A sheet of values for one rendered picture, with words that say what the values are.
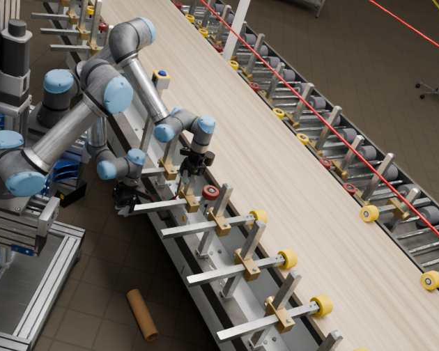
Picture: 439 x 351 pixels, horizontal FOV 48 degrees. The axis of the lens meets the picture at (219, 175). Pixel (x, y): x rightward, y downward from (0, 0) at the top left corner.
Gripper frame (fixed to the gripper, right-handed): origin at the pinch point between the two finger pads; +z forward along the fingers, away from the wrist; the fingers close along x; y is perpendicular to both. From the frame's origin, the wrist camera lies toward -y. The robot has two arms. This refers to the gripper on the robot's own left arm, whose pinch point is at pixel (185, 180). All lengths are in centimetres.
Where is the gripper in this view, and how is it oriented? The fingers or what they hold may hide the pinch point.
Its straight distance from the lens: 224.7
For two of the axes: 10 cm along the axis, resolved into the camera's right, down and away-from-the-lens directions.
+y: 4.6, 6.5, -6.1
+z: -2.9, 7.6, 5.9
